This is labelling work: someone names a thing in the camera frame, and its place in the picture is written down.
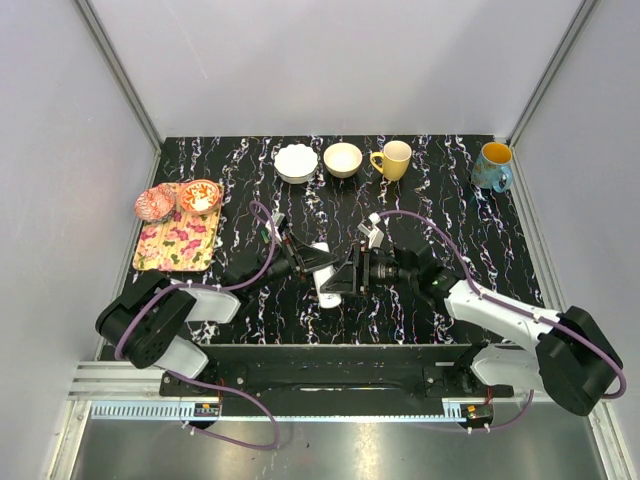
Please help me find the right electronics connector box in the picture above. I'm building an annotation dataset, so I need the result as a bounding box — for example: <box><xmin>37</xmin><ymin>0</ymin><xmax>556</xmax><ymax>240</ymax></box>
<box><xmin>461</xmin><ymin>403</ymin><xmax>494</xmax><ymax>422</ymax></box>

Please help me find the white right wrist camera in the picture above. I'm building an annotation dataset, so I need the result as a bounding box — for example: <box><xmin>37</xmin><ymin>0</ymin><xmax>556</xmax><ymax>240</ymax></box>
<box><xmin>358</xmin><ymin>213</ymin><xmax>384</xmax><ymax>249</ymax></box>

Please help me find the orange floral bowl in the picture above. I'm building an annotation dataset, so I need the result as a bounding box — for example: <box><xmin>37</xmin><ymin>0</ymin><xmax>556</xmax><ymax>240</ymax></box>
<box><xmin>177</xmin><ymin>179</ymin><xmax>222</xmax><ymax>215</ymax></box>

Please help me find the white remote control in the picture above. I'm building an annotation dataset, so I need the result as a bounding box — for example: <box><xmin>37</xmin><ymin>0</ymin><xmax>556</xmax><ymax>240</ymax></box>
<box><xmin>311</xmin><ymin>242</ymin><xmax>342</xmax><ymax>309</ymax></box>

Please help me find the red patterned shallow bowl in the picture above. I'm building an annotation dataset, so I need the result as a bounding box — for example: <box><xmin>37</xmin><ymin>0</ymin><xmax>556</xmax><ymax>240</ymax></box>
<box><xmin>134</xmin><ymin>184</ymin><xmax>176</xmax><ymax>223</ymax></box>

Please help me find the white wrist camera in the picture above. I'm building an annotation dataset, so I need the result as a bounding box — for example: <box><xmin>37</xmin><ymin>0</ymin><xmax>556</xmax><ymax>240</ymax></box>
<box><xmin>265</xmin><ymin>212</ymin><xmax>288</xmax><ymax>245</ymax></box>
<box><xmin>358</xmin><ymin>213</ymin><xmax>384</xmax><ymax>249</ymax></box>

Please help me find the aluminium frame post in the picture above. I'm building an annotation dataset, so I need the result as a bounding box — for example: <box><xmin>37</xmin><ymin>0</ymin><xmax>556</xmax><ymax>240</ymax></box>
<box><xmin>72</xmin><ymin>0</ymin><xmax>165</xmax><ymax>146</ymax></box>
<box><xmin>507</xmin><ymin>0</ymin><xmax>600</xmax><ymax>148</ymax></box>

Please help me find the cream round bowl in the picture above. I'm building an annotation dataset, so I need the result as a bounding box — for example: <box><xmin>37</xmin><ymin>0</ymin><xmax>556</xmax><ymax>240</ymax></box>
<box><xmin>323</xmin><ymin>142</ymin><xmax>362</xmax><ymax>179</ymax></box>

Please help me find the aluminium front rail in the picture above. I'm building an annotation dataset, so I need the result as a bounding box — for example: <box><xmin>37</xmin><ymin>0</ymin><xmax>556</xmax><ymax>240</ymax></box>
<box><xmin>90</xmin><ymin>397</ymin><xmax>466</xmax><ymax>423</ymax></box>

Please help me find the blue floral mug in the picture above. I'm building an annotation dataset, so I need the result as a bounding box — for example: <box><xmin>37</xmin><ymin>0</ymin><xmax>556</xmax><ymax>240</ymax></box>
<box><xmin>471</xmin><ymin>142</ymin><xmax>513</xmax><ymax>193</ymax></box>

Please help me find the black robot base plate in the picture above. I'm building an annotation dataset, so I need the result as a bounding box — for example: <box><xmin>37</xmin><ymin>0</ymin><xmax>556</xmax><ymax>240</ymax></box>
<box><xmin>159</xmin><ymin>344</ymin><xmax>516</xmax><ymax>417</ymax></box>

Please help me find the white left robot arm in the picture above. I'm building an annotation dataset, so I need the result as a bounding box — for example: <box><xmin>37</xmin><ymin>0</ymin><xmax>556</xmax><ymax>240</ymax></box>
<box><xmin>95</xmin><ymin>234</ymin><xmax>338</xmax><ymax>396</ymax></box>

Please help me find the left electronics connector box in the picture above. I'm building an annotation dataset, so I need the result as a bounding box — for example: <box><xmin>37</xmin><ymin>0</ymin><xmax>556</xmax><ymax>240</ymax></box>
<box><xmin>193</xmin><ymin>401</ymin><xmax>221</xmax><ymax>421</ymax></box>

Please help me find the floral rectangular tray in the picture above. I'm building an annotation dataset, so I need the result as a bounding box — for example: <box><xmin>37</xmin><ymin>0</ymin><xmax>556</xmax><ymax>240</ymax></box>
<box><xmin>132</xmin><ymin>182</ymin><xmax>224</xmax><ymax>272</ymax></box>

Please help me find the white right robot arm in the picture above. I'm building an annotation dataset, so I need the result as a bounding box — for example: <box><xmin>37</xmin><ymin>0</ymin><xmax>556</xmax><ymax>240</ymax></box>
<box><xmin>320</xmin><ymin>245</ymin><xmax>623</xmax><ymax>416</ymax></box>

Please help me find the electronics connector box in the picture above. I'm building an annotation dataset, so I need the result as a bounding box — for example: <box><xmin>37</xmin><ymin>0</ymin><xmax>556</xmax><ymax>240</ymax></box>
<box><xmin>193</xmin><ymin>401</ymin><xmax>221</xmax><ymax>421</ymax></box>
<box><xmin>461</xmin><ymin>403</ymin><xmax>494</xmax><ymax>422</ymax></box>

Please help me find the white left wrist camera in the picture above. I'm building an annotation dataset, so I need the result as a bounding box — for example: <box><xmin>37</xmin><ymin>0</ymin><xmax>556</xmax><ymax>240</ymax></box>
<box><xmin>265</xmin><ymin>212</ymin><xmax>288</xmax><ymax>245</ymax></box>

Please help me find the right aluminium frame post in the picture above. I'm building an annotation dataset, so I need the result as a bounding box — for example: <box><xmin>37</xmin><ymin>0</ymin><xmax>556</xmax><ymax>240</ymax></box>
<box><xmin>507</xmin><ymin>0</ymin><xmax>600</xmax><ymax>148</ymax></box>

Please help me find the left aluminium frame post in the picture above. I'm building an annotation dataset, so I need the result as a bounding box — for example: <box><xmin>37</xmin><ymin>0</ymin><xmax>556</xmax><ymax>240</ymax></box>
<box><xmin>72</xmin><ymin>0</ymin><xmax>165</xmax><ymax>146</ymax></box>

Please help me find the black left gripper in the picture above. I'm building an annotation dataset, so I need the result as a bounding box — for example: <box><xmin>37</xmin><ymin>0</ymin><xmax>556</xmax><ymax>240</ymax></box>
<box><xmin>246</xmin><ymin>233</ymin><xmax>340</xmax><ymax>294</ymax></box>

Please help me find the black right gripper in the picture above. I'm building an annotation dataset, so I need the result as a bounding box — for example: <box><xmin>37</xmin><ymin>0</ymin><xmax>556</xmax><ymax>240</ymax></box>
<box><xmin>321</xmin><ymin>242</ymin><xmax>417</xmax><ymax>297</ymax></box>

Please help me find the white scalloped bowl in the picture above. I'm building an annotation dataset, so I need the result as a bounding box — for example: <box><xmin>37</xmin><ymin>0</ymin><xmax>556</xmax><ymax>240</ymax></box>
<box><xmin>274</xmin><ymin>144</ymin><xmax>318</xmax><ymax>185</ymax></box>

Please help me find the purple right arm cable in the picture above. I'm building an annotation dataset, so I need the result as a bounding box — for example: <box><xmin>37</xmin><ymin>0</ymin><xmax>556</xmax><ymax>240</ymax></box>
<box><xmin>377</xmin><ymin>209</ymin><xmax>628</xmax><ymax>434</ymax></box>

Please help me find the yellow mug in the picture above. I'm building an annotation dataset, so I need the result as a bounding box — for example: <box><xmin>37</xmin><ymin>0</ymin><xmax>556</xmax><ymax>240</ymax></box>
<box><xmin>370</xmin><ymin>140</ymin><xmax>412</xmax><ymax>181</ymax></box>

